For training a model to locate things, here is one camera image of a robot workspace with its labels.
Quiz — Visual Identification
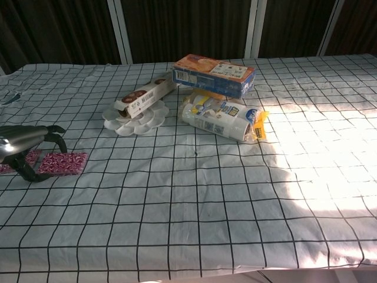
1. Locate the orange and blue cardboard box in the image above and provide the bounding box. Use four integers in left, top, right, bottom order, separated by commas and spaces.
171, 54, 256, 100

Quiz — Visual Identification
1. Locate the pink patterned packet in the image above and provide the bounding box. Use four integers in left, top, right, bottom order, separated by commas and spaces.
0, 149, 42, 175
37, 152, 88, 176

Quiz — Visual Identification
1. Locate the white frame post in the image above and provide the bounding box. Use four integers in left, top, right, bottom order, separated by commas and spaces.
317, 0, 345, 57
244, 0, 267, 59
107, 0, 133, 65

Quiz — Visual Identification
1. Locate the bagged paper cup pack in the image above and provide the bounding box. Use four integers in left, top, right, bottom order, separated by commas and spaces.
180, 90, 270, 144

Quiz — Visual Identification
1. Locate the white black-grid tablecloth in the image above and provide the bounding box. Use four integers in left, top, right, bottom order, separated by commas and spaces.
0, 52, 377, 283

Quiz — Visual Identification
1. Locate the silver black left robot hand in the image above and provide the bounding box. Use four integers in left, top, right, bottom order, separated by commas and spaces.
0, 125, 68, 183

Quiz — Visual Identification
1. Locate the white flower-shaped plastic plate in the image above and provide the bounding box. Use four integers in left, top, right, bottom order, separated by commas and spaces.
102, 100, 170, 136

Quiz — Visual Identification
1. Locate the long white cookie box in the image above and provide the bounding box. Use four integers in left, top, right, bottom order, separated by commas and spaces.
113, 78, 180, 120

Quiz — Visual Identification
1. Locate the dark pleated curtain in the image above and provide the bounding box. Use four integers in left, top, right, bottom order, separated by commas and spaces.
0, 0, 377, 76

